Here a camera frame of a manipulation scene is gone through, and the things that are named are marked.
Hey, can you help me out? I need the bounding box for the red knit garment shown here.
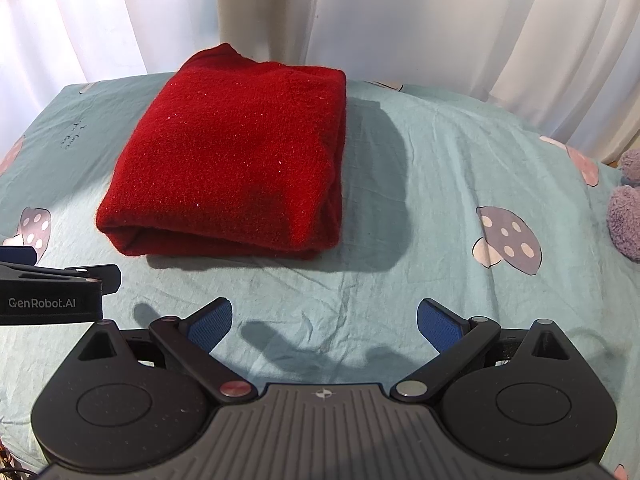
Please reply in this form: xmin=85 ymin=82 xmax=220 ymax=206
xmin=96 ymin=44 xmax=347 ymax=258

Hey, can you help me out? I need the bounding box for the teal mushroom print bedsheet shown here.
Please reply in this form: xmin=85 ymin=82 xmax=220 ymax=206
xmin=1 ymin=75 xmax=639 ymax=478

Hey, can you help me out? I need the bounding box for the purple fluffy plush item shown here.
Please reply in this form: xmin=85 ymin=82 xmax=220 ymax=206
xmin=606 ymin=148 xmax=640 ymax=262

